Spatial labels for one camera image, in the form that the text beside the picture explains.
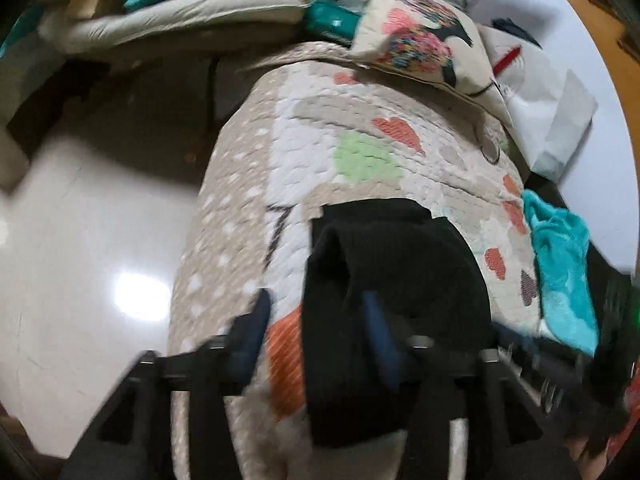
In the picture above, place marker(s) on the beige padded mat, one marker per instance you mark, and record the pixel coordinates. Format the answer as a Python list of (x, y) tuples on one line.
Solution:
[(175, 22)]

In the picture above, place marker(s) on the teal fleece towel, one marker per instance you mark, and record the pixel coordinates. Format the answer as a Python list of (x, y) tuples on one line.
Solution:
[(562, 270)]

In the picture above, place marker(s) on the quilted heart print blanket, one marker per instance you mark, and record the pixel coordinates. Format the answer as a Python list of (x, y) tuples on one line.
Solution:
[(310, 150)]

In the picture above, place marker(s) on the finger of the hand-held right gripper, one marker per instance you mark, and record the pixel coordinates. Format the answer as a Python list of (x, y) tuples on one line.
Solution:
[(545, 370)]

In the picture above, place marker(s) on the black pants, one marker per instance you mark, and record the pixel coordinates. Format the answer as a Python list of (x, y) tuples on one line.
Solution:
[(400, 300)]

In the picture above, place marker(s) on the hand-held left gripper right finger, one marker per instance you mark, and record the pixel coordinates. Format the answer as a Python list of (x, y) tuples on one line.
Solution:
[(380, 332)]

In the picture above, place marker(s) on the dark cloth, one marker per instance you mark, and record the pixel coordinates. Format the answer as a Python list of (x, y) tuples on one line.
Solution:
[(515, 30)]

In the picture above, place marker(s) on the floral print cushion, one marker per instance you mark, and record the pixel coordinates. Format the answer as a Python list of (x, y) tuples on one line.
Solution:
[(420, 35)]

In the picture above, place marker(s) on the teal wipes packet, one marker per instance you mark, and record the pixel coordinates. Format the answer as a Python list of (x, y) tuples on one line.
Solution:
[(332, 20)]

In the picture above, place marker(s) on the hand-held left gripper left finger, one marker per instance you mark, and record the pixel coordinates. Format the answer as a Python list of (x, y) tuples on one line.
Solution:
[(255, 330)]

